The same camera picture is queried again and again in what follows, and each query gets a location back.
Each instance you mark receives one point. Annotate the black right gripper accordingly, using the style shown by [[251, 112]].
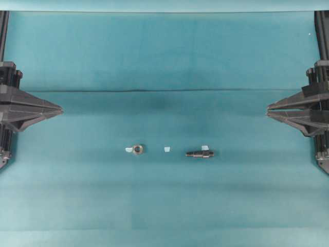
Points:
[[312, 115]]

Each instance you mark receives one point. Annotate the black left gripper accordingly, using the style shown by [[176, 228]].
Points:
[[19, 121]]

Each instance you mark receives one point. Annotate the dark threaded metal shaft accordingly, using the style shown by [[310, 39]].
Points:
[[200, 154]]

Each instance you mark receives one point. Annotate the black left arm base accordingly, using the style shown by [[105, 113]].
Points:
[[4, 18]]

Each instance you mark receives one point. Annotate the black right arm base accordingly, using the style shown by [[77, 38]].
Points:
[[321, 19]]

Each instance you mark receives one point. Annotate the right tape marker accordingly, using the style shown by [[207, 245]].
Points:
[[205, 148]]

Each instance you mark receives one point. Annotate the left tape marker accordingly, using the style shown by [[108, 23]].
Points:
[[129, 149]]

